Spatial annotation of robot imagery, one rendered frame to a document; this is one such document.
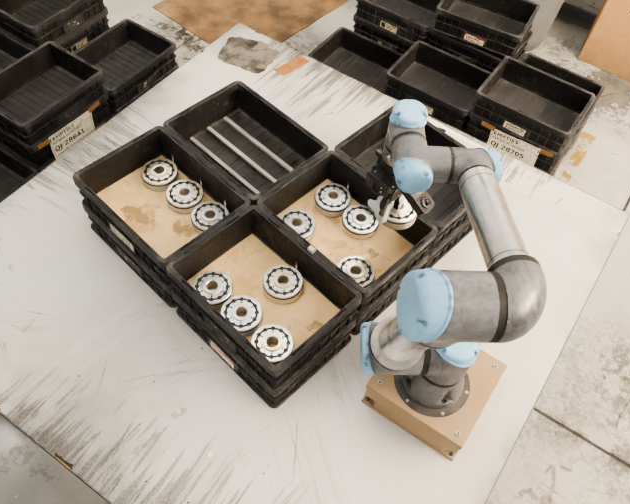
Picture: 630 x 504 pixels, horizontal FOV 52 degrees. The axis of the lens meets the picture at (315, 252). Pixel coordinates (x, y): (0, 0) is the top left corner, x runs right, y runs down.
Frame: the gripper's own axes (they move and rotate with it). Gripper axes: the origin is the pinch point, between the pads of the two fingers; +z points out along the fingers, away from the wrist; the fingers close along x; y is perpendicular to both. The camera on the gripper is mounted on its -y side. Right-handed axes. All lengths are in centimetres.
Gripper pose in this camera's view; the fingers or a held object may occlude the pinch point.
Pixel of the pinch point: (390, 216)
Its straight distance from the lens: 163.4
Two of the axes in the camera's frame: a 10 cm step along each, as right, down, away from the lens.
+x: -6.9, 5.7, -4.4
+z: -0.7, 5.5, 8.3
